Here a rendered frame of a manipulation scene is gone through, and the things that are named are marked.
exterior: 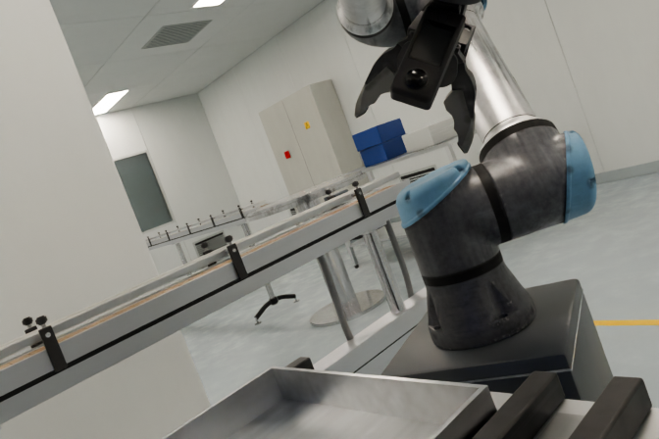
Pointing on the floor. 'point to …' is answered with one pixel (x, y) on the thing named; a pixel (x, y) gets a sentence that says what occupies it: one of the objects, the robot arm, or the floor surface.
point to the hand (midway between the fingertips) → (408, 138)
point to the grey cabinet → (311, 137)
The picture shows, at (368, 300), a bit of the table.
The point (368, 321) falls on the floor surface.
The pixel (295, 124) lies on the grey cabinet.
